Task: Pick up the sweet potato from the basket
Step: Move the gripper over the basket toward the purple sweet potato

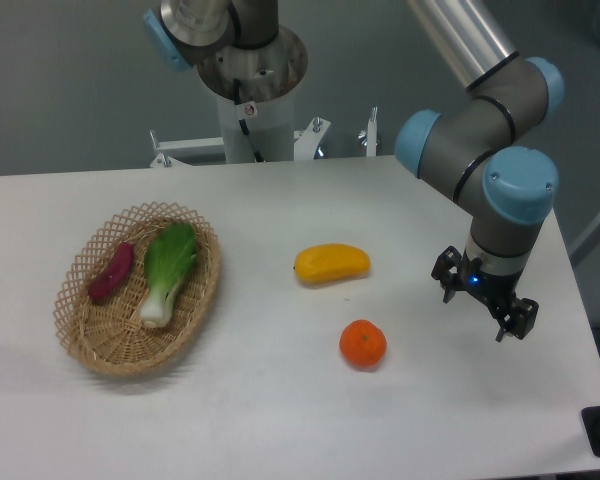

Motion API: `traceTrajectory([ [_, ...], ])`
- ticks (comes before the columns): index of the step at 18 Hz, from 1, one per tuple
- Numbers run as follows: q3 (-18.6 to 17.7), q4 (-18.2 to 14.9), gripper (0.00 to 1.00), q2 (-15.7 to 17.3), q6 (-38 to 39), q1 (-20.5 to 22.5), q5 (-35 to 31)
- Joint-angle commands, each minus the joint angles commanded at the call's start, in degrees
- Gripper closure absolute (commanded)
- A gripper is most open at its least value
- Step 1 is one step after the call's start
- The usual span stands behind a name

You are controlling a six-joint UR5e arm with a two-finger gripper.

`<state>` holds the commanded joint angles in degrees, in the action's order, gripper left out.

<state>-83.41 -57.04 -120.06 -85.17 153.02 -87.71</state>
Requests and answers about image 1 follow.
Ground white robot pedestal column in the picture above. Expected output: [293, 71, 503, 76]
[215, 93, 294, 164]

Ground yellow mango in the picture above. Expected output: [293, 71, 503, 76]
[293, 243, 371, 285]

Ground orange tangerine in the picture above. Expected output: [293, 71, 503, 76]
[339, 319, 388, 369]

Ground purple sweet potato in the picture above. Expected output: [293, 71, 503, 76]
[88, 242, 135, 301]

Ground green bok choy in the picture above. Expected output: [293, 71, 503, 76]
[140, 223, 196, 329]

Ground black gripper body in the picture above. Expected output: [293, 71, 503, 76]
[459, 238, 526, 311]

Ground woven wicker basket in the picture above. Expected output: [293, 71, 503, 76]
[54, 202, 221, 376]

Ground white metal frame bracket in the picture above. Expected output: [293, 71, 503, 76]
[148, 105, 384, 168]

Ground black cable on pedestal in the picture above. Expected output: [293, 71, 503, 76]
[233, 79, 266, 164]

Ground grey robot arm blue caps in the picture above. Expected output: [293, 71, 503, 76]
[143, 1, 564, 338]

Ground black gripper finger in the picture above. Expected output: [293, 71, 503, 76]
[495, 298, 539, 342]
[431, 246, 463, 303]

